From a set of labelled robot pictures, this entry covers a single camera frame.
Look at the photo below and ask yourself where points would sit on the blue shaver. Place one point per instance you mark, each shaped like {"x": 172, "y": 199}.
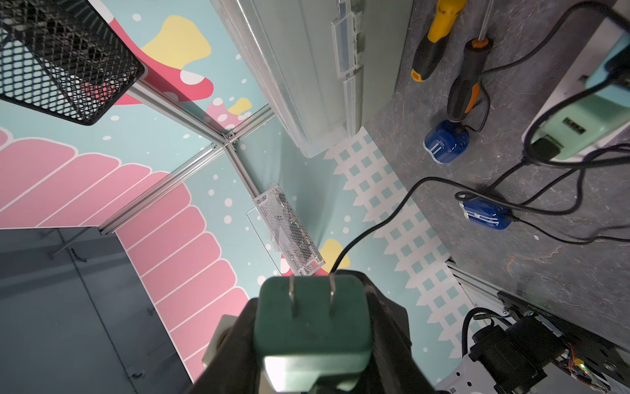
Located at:
{"x": 447, "y": 141}
{"x": 486, "y": 214}

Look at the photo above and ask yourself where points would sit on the orange handled screwdriver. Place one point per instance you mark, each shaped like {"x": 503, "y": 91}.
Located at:
{"x": 466, "y": 87}

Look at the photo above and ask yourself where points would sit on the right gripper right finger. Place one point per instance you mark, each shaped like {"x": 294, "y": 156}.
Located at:
{"x": 391, "y": 368}

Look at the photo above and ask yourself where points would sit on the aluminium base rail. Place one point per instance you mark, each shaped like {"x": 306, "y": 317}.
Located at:
{"x": 511, "y": 345}

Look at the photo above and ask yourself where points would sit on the clear acrylic wall bin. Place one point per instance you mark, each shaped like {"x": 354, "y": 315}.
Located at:
{"x": 280, "y": 229}

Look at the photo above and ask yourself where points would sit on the yellow handled screwdriver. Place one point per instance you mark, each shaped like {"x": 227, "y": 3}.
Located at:
{"x": 432, "y": 47}

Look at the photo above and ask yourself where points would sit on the white power strip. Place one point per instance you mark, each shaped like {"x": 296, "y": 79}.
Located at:
{"x": 603, "y": 39}

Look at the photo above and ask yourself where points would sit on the green charger adapter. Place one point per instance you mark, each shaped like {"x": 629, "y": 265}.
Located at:
{"x": 589, "y": 123}
{"x": 313, "y": 333}

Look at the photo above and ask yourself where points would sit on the green plastic storage box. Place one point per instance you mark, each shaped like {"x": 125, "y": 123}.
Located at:
{"x": 325, "y": 67}

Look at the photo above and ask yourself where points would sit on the black wire mesh basket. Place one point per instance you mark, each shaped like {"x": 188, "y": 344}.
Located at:
{"x": 61, "y": 58}

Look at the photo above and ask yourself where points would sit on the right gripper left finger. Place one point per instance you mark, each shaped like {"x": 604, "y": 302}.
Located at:
{"x": 234, "y": 369}

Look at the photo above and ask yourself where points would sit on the teal charger adapter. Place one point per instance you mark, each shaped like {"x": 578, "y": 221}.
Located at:
{"x": 616, "y": 60}

